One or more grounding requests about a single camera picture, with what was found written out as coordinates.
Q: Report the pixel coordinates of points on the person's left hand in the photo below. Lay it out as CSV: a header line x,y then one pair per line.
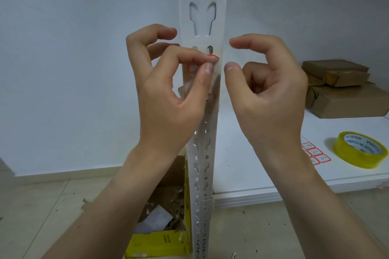
x,y
165,106

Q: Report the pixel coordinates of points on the person's right hand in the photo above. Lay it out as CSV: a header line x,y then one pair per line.
x,y
273,109

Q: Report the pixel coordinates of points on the person's left middle finger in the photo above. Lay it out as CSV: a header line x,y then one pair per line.
x,y
164,49

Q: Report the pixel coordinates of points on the person's left thumb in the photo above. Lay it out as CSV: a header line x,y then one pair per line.
x,y
200,88

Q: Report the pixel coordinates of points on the person's right thumb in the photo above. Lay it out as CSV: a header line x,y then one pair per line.
x,y
234,85

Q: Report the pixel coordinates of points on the red-bordered white label sticker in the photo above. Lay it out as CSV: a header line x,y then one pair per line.
x,y
189,67

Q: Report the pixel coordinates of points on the person's left forearm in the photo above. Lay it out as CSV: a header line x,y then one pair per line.
x,y
121,201

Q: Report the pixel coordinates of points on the person's right forearm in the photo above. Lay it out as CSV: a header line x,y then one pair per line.
x,y
310,201

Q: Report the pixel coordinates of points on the white shelf board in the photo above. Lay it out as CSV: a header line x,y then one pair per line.
x,y
243,161

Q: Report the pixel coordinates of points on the flat brown cardboard box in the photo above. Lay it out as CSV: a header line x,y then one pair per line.
x,y
331,66

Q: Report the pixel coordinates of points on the sheet of red-bordered labels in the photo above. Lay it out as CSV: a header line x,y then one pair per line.
x,y
316,154

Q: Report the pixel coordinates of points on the small brown cardboard box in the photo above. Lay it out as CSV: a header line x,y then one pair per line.
x,y
346,78

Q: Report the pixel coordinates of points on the large brown cardboard box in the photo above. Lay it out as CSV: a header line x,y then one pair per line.
x,y
349,100

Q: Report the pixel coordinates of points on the yellow adhesive tape roll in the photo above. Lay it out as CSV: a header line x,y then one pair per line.
x,y
346,152

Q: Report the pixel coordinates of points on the white paper scrap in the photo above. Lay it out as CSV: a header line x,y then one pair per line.
x,y
155,217

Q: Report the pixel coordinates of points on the yellow cardboard waste box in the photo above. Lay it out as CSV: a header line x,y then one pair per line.
x,y
158,242

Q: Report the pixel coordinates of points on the white slotted metal shelf post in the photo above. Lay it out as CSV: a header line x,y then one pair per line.
x,y
202,3

